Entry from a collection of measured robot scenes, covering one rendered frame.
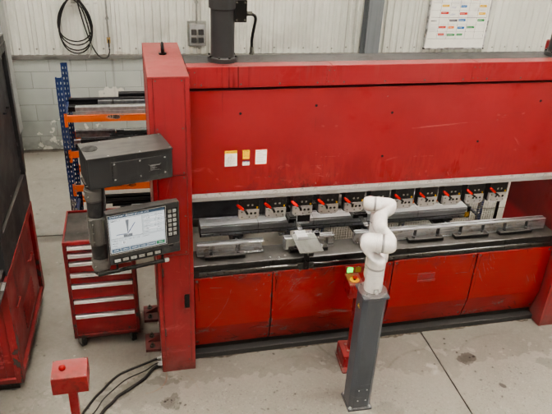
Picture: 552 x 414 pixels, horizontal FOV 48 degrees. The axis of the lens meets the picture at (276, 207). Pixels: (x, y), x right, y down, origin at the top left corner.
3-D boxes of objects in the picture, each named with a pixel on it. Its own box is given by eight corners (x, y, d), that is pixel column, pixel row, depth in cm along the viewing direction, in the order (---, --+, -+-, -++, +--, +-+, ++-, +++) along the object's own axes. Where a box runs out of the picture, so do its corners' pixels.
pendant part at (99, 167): (98, 286, 377) (84, 159, 337) (89, 265, 397) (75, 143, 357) (177, 268, 399) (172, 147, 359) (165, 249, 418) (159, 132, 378)
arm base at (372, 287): (391, 297, 398) (395, 273, 389) (363, 300, 394) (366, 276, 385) (380, 280, 414) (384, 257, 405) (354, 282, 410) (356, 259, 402)
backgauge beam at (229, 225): (200, 238, 475) (200, 226, 470) (198, 229, 487) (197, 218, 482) (469, 217, 525) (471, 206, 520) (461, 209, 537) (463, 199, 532)
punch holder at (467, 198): (464, 204, 482) (468, 185, 475) (459, 199, 490) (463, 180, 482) (481, 202, 486) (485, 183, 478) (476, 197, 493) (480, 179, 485)
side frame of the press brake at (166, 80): (163, 373, 468) (146, 77, 359) (156, 305, 541) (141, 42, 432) (195, 369, 473) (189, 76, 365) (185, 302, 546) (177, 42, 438)
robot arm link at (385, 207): (370, 255, 387) (396, 258, 385) (372, 241, 379) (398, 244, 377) (371, 205, 425) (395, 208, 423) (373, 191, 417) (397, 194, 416)
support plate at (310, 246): (300, 254, 441) (300, 253, 440) (291, 235, 463) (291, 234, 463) (324, 252, 445) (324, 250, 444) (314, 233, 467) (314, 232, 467)
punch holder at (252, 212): (238, 219, 443) (238, 200, 435) (236, 213, 450) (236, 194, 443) (259, 218, 446) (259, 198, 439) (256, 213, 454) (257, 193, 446)
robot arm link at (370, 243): (385, 273, 389) (390, 241, 378) (356, 269, 391) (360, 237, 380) (384, 262, 400) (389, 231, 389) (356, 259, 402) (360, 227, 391)
